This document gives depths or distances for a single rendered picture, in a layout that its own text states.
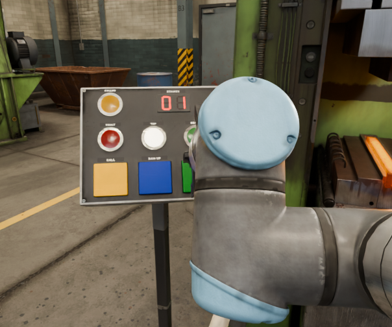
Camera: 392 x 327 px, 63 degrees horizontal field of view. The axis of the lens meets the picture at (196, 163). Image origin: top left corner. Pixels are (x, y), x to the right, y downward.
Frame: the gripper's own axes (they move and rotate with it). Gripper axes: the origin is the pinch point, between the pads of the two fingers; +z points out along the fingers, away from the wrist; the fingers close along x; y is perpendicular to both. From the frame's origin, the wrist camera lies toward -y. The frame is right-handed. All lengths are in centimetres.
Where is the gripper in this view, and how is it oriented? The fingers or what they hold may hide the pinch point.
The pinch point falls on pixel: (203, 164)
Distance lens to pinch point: 64.6
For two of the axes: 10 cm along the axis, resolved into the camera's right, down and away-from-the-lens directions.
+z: -1.0, 1.8, 9.8
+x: 9.9, -0.4, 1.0
